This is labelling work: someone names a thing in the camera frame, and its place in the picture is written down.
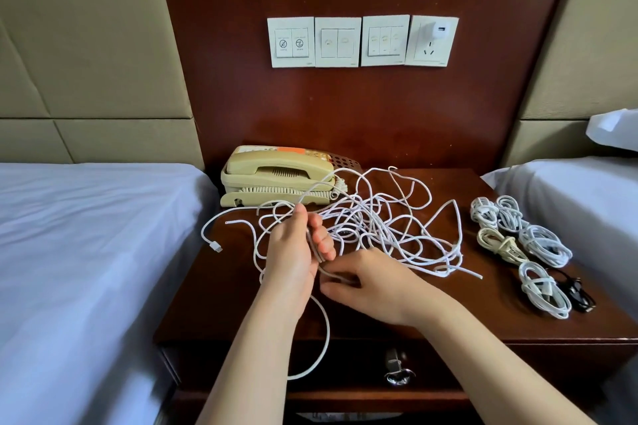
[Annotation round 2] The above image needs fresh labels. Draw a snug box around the person's left hand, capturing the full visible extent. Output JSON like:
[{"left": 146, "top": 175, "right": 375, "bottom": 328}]
[{"left": 257, "top": 203, "right": 338, "bottom": 318}]

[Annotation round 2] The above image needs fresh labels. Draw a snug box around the person's right hand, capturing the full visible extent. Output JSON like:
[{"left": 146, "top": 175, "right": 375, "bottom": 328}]
[{"left": 319, "top": 248, "right": 457, "bottom": 329}]

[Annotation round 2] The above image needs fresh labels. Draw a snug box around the tangle of white cables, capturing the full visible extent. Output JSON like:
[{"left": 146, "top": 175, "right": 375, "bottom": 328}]
[{"left": 254, "top": 165, "right": 484, "bottom": 282}]

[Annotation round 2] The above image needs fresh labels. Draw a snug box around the cream cable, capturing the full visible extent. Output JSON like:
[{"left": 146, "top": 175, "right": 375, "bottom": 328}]
[{"left": 477, "top": 227, "right": 530, "bottom": 266}]

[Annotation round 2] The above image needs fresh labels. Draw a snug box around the dark wooden drawer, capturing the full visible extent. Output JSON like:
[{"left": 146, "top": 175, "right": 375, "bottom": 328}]
[{"left": 174, "top": 340, "right": 629, "bottom": 396}]

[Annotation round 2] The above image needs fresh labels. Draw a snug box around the thin black cable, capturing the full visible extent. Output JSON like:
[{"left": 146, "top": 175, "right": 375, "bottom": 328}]
[{"left": 558, "top": 270, "right": 597, "bottom": 314}]

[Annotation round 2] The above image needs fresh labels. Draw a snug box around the person's right forearm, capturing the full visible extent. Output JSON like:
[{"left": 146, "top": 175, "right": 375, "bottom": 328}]
[{"left": 419, "top": 292, "right": 597, "bottom": 425}]

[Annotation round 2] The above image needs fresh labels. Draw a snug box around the wooden nightstand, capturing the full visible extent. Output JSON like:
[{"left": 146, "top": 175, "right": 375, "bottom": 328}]
[{"left": 152, "top": 167, "right": 638, "bottom": 425}]

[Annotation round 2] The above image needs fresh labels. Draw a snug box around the white crumpled bag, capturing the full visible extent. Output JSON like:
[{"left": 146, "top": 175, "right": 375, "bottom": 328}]
[{"left": 299, "top": 412, "right": 400, "bottom": 425}]

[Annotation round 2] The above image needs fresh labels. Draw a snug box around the left bed white sheet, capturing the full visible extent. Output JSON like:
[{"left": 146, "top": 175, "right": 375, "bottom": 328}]
[{"left": 0, "top": 163, "right": 221, "bottom": 425}]

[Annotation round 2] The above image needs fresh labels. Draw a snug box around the bed white sheet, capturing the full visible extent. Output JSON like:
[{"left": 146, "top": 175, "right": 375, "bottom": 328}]
[
  {"left": 481, "top": 155, "right": 638, "bottom": 425},
  {"left": 0, "top": 163, "right": 221, "bottom": 425}
]

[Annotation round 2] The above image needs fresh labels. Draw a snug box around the right bed white sheet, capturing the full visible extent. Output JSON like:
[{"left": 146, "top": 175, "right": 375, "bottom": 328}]
[{"left": 481, "top": 155, "right": 638, "bottom": 425}]

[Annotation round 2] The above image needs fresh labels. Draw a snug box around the white pillow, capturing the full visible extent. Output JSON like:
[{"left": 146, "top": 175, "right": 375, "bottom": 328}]
[{"left": 586, "top": 109, "right": 638, "bottom": 153}]

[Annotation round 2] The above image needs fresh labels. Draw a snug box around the beige padded headboard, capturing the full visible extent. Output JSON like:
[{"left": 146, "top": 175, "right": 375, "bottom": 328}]
[
  {"left": 0, "top": 0, "right": 205, "bottom": 170},
  {"left": 501, "top": 0, "right": 638, "bottom": 167}
]

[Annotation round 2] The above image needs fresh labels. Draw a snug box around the metal ring drawer handle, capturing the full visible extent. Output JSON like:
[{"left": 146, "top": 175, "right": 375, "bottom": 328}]
[{"left": 383, "top": 346, "right": 416, "bottom": 387}]

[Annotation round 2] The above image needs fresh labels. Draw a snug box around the beige corded telephone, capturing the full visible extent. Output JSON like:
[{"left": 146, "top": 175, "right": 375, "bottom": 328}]
[{"left": 220, "top": 145, "right": 350, "bottom": 209}]

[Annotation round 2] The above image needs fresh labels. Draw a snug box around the dark wooden wall panel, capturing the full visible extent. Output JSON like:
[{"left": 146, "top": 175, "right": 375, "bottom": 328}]
[{"left": 152, "top": 0, "right": 580, "bottom": 174}]

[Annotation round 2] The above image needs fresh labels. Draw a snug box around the white double rocker wall switch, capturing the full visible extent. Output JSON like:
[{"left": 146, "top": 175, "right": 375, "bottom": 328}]
[{"left": 314, "top": 17, "right": 363, "bottom": 68}]

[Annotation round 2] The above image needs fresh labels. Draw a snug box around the white wall socket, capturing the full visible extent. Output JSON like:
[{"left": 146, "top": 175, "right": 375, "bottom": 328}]
[{"left": 405, "top": 15, "right": 461, "bottom": 68}]

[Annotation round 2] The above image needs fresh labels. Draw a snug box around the white triple rocker wall switch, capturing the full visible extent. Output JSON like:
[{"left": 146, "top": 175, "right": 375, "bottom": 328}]
[{"left": 361, "top": 14, "right": 411, "bottom": 67}]

